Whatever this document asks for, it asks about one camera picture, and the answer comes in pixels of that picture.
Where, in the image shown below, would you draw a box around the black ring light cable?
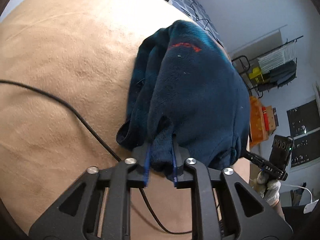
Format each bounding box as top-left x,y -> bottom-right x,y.
189,0 -> 224,47

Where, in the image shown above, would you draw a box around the dark hanging clothes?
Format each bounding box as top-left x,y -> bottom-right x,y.
257,61 -> 297,92

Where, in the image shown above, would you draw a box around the beige blanket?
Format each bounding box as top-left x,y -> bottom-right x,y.
0,0 -> 250,240

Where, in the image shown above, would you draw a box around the dark window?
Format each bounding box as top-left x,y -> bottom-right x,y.
286,99 -> 320,168

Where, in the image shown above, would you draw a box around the blue patterned bedsheet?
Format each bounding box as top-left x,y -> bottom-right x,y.
147,0 -> 224,47

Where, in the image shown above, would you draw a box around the white striped hanging towel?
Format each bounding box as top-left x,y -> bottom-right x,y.
257,42 -> 298,73

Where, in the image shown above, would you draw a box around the orange floral cloth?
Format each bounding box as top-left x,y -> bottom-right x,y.
249,95 -> 270,148

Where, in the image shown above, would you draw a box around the red box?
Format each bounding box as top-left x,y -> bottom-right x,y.
262,106 -> 269,130

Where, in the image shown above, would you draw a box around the yellow crate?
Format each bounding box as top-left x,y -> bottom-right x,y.
249,66 -> 263,83

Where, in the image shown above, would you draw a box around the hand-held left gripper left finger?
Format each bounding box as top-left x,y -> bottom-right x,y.
29,142 -> 152,240

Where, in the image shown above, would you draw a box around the teal plaid fleece jacket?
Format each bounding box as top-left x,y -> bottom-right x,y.
116,19 -> 251,180

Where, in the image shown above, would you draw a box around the black clothes rack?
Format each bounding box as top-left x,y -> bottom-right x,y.
231,36 -> 304,98

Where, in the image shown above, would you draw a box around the person's right forearm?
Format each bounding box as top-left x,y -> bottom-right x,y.
274,200 -> 285,220

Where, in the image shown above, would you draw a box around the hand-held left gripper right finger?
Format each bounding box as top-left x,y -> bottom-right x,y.
171,135 -> 293,240

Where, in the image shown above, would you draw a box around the wooden board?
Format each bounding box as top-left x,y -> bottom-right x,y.
265,106 -> 279,134

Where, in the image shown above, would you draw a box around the person's right hand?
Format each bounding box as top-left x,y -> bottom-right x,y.
257,171 -> 280,204

